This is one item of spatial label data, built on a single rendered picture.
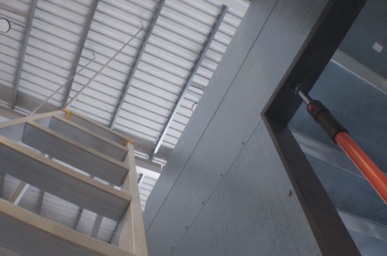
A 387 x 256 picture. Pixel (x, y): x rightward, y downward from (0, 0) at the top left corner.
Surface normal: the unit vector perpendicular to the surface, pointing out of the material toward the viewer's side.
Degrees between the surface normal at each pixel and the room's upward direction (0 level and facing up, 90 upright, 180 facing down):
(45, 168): 180
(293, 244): 90
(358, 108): 180
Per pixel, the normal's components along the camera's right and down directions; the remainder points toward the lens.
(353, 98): 0.00, 0.44
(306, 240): -0.90, -0.39
